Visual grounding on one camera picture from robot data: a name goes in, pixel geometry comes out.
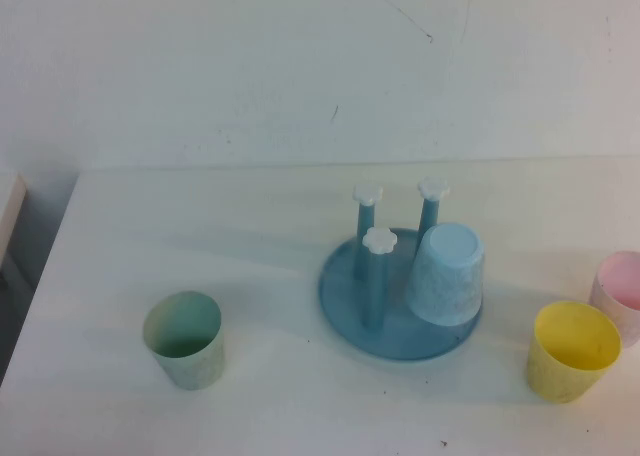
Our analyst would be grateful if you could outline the light blue plastic cup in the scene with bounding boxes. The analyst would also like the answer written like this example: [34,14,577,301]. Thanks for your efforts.
[403,222,487,327]

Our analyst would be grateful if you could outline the blue cup stand white caps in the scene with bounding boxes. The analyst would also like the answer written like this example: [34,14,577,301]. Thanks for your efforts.
[318,177,485,362]

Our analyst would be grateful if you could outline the green plastic cup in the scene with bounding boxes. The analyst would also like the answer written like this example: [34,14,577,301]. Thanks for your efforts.
[142,289,226,392]

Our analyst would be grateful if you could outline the yellow plastic cup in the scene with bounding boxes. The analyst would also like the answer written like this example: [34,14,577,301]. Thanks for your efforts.
[525,299,624,405]

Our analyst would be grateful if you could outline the pink plastic cup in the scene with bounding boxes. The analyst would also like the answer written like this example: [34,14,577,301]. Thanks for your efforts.
[588,249,640,350]

